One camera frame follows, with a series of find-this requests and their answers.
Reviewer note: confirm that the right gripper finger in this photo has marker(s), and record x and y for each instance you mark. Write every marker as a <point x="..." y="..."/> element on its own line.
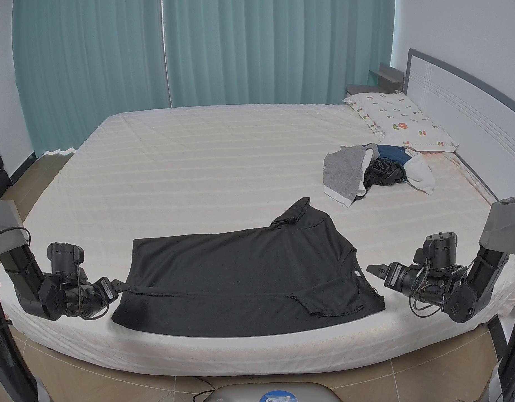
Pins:
<point x="379" y="269"/>

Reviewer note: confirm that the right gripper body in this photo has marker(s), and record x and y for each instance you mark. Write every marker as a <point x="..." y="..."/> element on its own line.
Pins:
<point x="404" y="277"/>

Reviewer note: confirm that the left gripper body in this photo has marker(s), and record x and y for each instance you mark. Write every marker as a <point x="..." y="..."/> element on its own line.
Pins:
<point x="106" y="290"/>

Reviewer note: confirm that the black T-shirt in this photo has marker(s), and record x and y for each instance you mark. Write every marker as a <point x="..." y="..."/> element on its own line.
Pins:
<point x="240" y="283"/>

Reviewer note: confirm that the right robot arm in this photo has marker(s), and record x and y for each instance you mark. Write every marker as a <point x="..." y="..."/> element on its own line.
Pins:
<point x="492" y="258"/>

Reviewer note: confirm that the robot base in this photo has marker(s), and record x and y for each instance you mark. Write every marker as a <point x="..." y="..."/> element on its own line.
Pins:
<point x="240" y="394"/>

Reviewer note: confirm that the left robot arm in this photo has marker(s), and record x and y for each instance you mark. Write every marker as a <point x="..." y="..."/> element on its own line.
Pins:
<point x="27" y="283"/>

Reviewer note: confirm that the bed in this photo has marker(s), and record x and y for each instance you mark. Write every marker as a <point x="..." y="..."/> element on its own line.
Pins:
<point x="199" y="170"/>

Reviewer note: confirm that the black shiny garment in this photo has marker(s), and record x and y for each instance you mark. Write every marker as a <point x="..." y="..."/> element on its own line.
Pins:
<point x="383" y="174"/>

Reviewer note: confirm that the grey garment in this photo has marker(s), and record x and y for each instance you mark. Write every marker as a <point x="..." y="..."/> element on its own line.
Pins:
<point x="343" y="174"/>

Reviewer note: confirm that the white garment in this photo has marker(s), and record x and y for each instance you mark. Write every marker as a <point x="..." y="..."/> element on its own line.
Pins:
<point x="421" y="176"/>

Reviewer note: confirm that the dark blue garment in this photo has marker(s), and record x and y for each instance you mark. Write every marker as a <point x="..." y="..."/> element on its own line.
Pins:
<point x="391" y="154"/>

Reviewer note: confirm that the white printed pillow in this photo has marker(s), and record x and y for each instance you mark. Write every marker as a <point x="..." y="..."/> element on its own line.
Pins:
<point x="395" y="122"/>

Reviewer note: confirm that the grey bedside table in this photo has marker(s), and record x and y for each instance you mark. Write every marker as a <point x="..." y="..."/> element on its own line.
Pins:
<point x="387" y="73"/>

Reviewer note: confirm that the blue-green curtain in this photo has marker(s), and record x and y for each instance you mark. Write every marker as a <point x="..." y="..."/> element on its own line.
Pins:
<point x="282" y="36"/>
<point x="90" y="57"/>

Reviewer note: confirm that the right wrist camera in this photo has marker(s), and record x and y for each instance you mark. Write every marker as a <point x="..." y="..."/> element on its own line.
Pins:
<point x="420" y="258"/>

